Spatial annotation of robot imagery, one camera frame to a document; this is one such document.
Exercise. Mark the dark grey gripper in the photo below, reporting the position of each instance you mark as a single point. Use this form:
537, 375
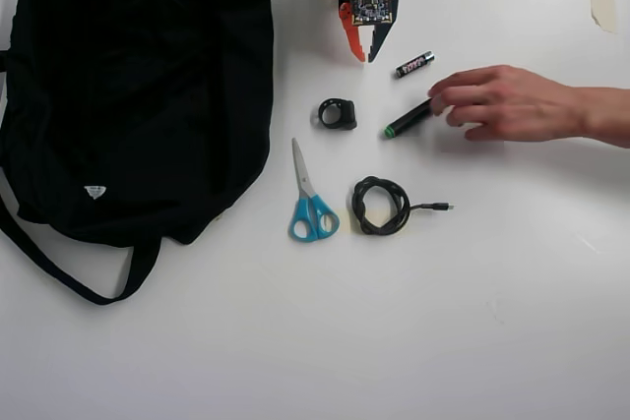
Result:
352, 44

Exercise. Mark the green capped black marker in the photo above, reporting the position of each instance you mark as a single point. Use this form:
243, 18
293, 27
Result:
408, 120

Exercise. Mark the person's bare forearm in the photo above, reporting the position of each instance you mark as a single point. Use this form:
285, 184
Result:
610, 115

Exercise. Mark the black fabric bag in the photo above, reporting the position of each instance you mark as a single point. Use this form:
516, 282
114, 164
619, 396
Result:
138, 95

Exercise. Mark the person's bare hand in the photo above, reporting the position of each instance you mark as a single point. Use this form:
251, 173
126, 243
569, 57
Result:
517, 105

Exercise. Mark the black AAA battery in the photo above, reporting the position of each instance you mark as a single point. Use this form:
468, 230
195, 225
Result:
414, 65

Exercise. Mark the beige masking tape strip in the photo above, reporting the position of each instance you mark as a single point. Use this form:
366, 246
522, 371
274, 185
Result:
603, 2

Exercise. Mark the camera circuit board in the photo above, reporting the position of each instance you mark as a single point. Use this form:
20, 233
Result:
368, 4

